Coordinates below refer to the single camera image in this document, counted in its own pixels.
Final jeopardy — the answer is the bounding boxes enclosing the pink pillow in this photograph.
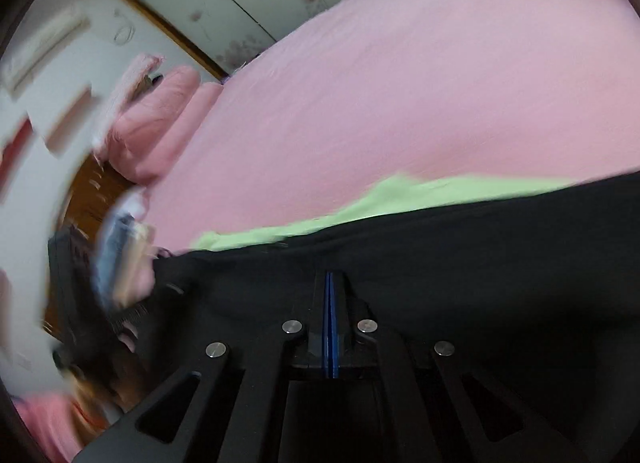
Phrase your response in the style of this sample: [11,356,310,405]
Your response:
[96,66,202,185]
[187,82,224,140]

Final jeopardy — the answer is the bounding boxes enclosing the folded beige clothes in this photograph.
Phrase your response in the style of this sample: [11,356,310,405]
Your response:
[127,222,157,305]

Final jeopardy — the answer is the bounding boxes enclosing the pink bed sheet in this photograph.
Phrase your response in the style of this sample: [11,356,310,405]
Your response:
[144,0,640,255]

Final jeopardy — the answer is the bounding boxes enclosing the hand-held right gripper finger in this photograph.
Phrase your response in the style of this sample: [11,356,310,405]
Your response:
[75,269,332,463]
[330,269,592,463]

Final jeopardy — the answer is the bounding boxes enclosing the white printed pillow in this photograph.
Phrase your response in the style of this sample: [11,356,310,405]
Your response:
[111,190,152,218]

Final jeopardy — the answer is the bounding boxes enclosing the green and black hooded jacket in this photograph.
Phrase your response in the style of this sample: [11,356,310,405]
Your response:
[150,173,640,444]

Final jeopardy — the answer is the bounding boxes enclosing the white air conditioner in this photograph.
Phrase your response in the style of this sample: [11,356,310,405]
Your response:
[0,7,92,94]

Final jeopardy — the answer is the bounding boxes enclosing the dark wooden headboard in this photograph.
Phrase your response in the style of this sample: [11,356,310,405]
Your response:
[42,152,147,334]

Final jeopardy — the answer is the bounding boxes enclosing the red and white wall poster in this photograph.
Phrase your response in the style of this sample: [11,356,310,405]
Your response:
[0,113,37,205]

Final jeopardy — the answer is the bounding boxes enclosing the folded blue jeans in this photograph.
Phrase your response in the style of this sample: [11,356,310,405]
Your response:
[94,208,138,305]

